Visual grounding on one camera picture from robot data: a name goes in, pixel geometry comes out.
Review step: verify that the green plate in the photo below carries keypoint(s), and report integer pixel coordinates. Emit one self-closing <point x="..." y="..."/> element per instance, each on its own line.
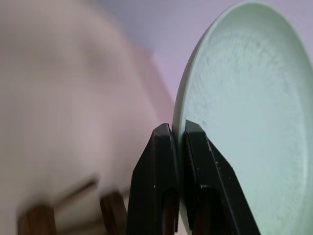
<point x="254" y="102"/>

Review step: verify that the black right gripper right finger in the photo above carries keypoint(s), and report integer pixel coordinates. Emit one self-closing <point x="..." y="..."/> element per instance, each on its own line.
<point x="215" y="186"/>

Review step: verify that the wooden dish rack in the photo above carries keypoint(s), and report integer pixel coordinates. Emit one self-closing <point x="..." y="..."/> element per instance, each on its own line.
<point x="73" y="208"/>

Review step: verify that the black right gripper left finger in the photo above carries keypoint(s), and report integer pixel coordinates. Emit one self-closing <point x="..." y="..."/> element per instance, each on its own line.
<point x="149" y="176"/>

